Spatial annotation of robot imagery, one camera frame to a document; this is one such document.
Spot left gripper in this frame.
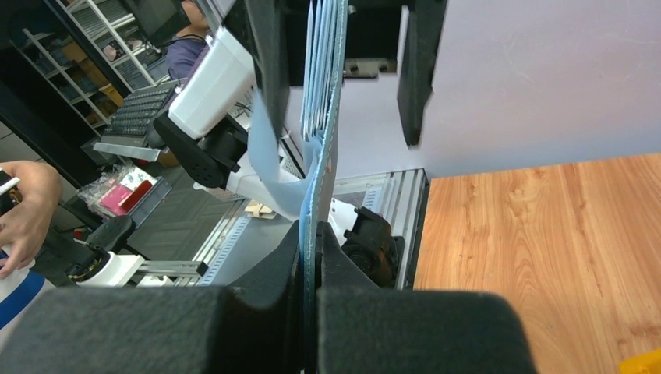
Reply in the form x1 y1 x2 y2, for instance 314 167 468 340
223 0 447 147

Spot person's hand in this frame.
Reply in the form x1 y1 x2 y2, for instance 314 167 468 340
1 161 62 279

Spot pink red packets tray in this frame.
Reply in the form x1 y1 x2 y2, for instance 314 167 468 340
77 165 172 227

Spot left yellow bin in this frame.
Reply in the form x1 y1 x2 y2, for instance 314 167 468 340
618 348 661 374

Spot black keyboard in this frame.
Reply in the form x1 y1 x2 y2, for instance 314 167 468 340
101 81 177 147

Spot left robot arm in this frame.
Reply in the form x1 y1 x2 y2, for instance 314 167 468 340
154 1 447 288

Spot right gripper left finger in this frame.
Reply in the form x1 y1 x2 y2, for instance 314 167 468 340
1 224 300 373

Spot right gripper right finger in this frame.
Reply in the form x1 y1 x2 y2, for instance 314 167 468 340
316 223 536 373

